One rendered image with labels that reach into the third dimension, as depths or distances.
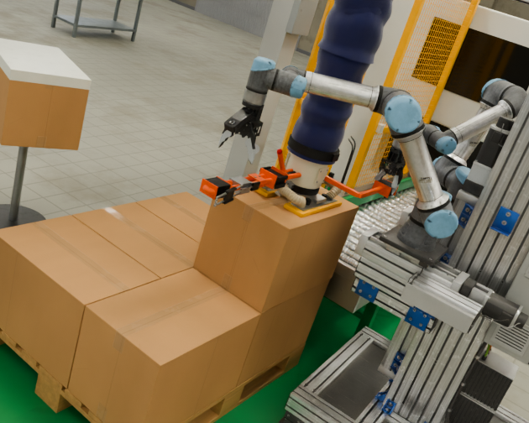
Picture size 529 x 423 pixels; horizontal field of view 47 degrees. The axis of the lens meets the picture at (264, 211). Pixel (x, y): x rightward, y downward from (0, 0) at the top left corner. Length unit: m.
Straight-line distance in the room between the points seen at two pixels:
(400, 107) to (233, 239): 0.92
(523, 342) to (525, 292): 0.20
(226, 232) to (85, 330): 0.69
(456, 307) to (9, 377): 1.82
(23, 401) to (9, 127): 1.38
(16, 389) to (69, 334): 0.42
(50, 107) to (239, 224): 1.31
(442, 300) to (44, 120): 2.17
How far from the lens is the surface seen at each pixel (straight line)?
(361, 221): 3.95
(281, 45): 3.98
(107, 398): 2.43
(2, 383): 2.83
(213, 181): 2.21
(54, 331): 2.56
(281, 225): 2.42
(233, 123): 2.07
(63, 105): 3.40
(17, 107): 3.35
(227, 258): 2.62
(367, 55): 2.52
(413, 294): 2.34
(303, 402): 2.75
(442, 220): 2.23
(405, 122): 2.10
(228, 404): 2.85
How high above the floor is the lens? 1.88
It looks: 22 degrees down
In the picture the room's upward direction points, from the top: 18 degrees clockwise
